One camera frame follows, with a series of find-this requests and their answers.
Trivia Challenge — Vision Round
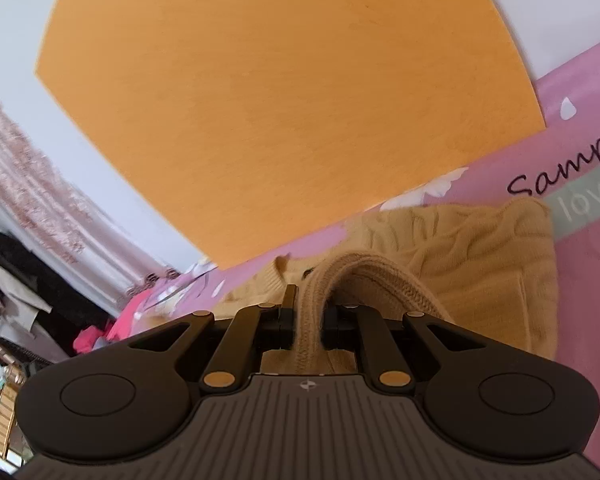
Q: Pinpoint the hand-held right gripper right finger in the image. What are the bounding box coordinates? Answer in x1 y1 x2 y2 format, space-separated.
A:
322 303 487 394

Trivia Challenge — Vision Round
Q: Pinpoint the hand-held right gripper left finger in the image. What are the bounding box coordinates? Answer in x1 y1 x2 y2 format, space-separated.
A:
127 284 301 394

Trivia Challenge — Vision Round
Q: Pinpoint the mustard cable-knit cardigan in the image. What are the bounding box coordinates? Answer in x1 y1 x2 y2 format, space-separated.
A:
214 197 562 377

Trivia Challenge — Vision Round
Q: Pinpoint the pile of dark clothes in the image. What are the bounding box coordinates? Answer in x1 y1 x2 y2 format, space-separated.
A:
0 228 113 361

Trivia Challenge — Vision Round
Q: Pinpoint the bright pink cloth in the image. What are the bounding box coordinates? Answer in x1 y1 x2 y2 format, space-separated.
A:
72 292 148 357

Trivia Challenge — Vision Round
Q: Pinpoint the orange wooden headboard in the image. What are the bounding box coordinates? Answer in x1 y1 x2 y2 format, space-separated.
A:
34 0 547 272

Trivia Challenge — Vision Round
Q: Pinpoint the pink printed bedsheet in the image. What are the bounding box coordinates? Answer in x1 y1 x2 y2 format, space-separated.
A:
114 31 600 472

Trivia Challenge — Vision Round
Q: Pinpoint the white floral lace curtain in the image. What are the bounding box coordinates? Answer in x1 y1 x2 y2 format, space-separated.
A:
0 82 182 313

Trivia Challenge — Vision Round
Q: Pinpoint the wooden slatted furniture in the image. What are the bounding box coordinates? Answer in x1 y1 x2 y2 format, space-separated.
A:
0 363 29 462

